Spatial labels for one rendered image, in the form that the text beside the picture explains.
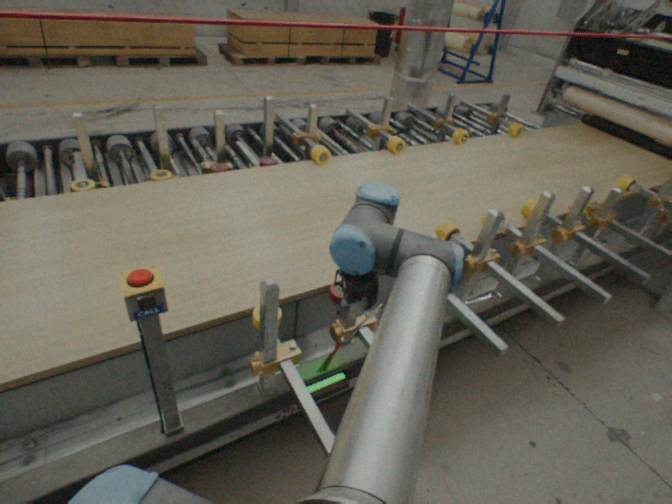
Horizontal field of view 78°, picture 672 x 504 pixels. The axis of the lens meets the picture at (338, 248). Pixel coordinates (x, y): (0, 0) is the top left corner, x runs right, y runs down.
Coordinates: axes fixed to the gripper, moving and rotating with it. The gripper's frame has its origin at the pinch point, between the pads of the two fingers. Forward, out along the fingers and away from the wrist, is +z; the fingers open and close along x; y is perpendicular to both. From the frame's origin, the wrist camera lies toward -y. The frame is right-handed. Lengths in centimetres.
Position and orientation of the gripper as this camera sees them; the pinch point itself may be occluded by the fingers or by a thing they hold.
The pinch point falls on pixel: (360, 311)
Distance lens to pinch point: 108.1
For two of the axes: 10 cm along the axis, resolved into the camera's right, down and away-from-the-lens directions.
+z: -1.2, 7.9, 6.0
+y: -8.6, 2.2, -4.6
